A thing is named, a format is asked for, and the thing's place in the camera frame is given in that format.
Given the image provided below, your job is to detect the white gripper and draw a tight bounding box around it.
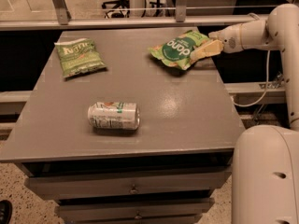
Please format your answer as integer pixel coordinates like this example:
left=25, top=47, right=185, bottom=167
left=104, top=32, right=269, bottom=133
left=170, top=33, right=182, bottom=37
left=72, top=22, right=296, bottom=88
left=190, top=24, right=243, bottom=63

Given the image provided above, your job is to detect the green rice chip bag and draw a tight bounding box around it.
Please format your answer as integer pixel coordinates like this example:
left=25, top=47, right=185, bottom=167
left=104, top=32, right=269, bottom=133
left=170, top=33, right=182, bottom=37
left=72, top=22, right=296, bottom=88
left=149, top=30, right=209, bottom=70

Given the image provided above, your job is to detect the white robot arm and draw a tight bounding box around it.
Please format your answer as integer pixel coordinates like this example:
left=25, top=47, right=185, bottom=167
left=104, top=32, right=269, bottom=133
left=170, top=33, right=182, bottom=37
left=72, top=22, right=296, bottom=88
left=208, top=4, right=299, bottom=224

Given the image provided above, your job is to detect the green snack bag white top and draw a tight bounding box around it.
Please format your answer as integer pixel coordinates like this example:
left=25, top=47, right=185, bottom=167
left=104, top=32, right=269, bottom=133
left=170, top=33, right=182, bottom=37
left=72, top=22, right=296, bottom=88
left=55, top=38, right=107, bottom=78

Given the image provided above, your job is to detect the black office chair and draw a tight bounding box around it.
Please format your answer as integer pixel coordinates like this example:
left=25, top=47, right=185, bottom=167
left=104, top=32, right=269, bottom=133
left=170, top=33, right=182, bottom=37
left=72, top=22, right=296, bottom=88
left=100, top=0, right=151, bottom=20

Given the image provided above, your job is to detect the white green soda can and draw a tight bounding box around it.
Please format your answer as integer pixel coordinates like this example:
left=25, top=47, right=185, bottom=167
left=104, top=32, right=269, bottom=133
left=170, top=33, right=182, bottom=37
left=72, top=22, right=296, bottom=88
left=88, top=102, right=140, bottom=130

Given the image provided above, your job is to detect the grey drawer cabinet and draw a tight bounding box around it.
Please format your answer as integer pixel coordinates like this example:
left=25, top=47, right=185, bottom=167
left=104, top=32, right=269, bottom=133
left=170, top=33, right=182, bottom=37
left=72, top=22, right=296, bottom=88
left=1, top=28, right=244, bottom=224

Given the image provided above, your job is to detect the grey metal railing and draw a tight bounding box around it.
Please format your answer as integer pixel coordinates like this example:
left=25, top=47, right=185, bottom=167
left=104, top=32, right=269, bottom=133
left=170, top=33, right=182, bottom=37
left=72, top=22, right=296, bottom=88
left=0, top=0, right=281, bottom=32

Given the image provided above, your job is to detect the black shoe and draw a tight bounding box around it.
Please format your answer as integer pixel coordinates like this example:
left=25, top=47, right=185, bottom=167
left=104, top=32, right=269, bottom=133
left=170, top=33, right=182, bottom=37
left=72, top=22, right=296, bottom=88
left=0, top=200, right=12, bottom=224

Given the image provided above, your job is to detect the white cable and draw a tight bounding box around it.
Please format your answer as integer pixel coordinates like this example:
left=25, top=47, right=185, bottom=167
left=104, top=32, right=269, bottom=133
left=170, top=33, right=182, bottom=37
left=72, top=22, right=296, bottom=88
left=233, top=12, right=272, bottom=108

